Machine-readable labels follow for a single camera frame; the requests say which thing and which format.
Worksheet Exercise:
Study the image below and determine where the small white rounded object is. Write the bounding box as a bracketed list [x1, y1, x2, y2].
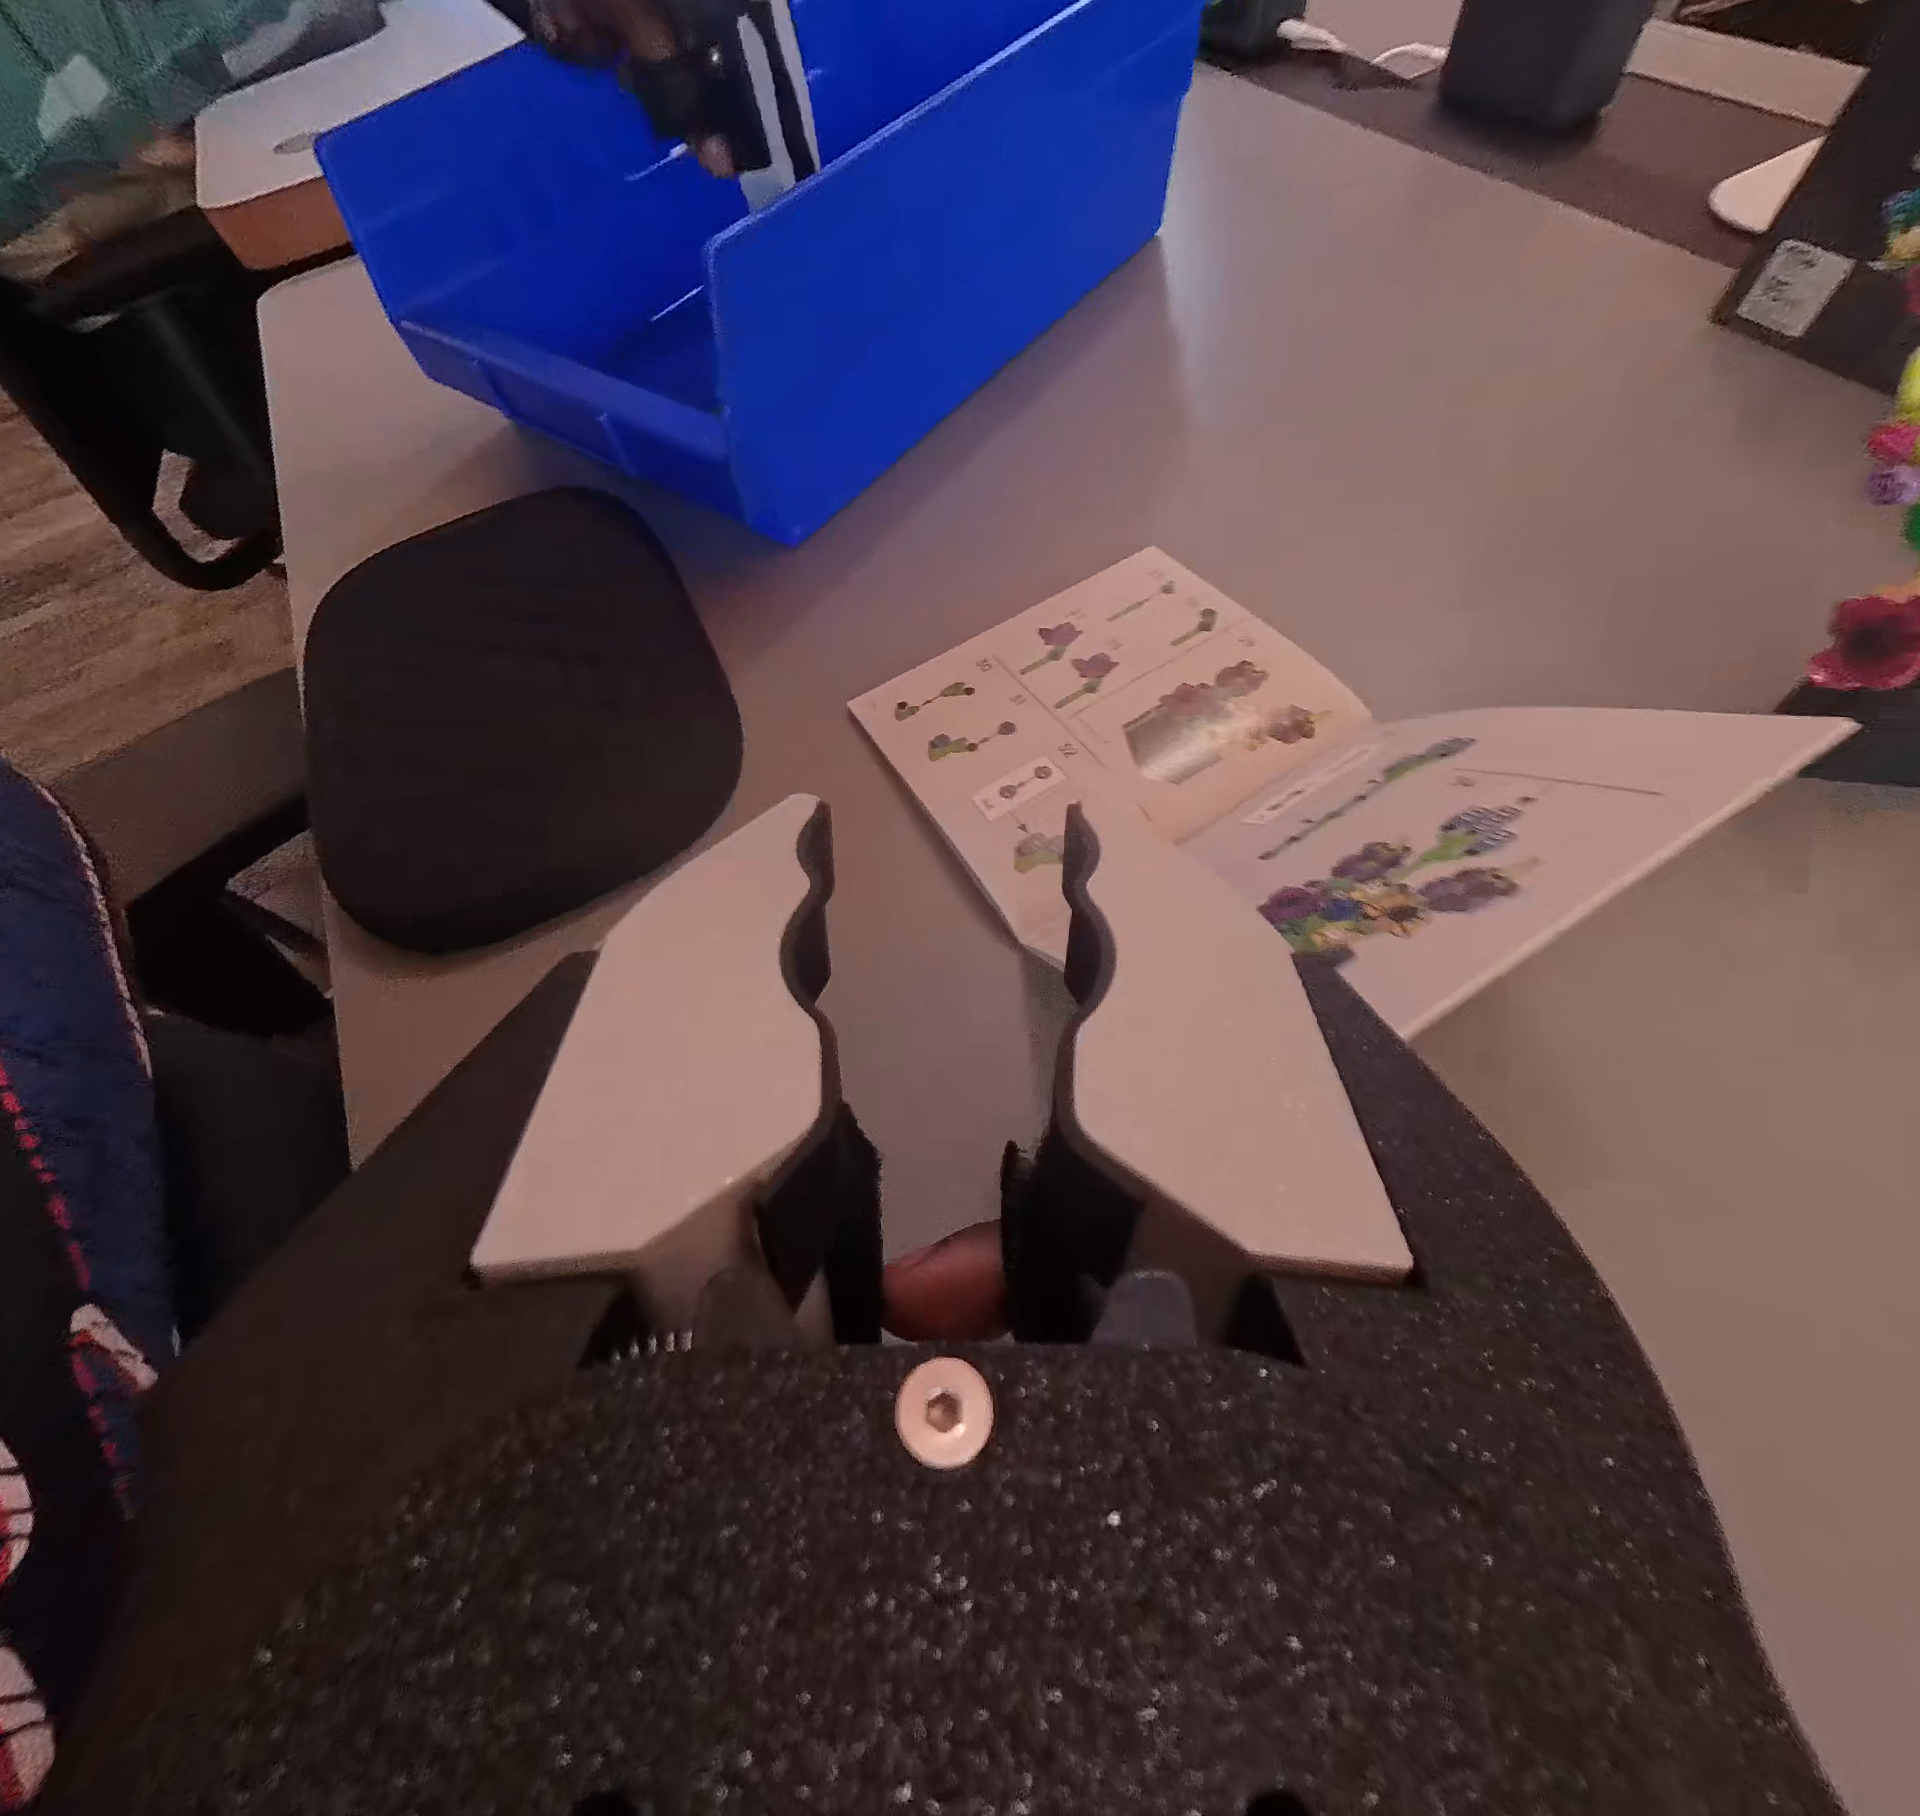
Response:
[1709, 134, 1835, 240]

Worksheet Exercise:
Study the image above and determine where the black rounded pad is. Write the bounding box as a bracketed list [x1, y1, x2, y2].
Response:
[302, 485, 750, 957]

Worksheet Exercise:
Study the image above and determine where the dark grey cube device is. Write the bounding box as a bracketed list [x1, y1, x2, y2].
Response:
[1435, 0, 1687, 141]

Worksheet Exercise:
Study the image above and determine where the black seat chair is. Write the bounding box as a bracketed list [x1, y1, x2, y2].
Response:
[0, 251, 293, 596]

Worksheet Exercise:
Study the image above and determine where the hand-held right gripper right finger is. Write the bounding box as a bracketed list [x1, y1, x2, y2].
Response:
[1018, 804, 1416, 1313]

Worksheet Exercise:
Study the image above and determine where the person's left forearm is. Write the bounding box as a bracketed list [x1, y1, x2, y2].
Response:
[0, 0, 500, 234]

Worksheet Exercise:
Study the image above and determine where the large blue plastic bin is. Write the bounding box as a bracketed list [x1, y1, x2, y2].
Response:
[314, 0, 1231, 549]

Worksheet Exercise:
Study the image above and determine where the person's right hand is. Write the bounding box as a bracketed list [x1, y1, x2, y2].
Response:
[890, 1228, 1013, 1343]

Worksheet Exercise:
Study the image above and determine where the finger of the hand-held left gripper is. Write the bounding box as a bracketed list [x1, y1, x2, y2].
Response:
[732, 0, 823, 215]

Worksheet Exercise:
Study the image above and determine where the lego instruction booklet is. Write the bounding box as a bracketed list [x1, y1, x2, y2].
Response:
[848, 545, 1866, 1042]

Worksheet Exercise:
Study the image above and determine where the lego flower bouquet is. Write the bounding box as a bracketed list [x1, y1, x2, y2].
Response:
[1795, 182, 1920, 788]

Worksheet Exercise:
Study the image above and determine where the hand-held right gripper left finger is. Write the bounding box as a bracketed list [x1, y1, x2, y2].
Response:
[474, 796, 845, 1329]

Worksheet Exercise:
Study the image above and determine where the black lego set box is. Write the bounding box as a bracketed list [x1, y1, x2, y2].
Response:
[1715, 41, 1920, 400]

